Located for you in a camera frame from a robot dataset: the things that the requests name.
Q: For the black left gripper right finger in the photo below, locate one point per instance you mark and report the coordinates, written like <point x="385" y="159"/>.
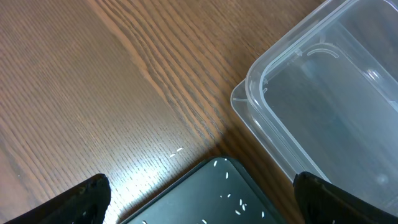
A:
<point x="322" y="202"/>

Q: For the black plastic tray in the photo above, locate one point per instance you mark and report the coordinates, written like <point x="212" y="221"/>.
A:
<point x="217" y="191"/>

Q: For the clear plastic bin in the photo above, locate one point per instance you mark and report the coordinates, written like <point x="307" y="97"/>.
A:
<point x="323" y="99"/>

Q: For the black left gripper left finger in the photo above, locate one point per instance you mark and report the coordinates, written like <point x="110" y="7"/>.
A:
<point x="85" y="203"/>

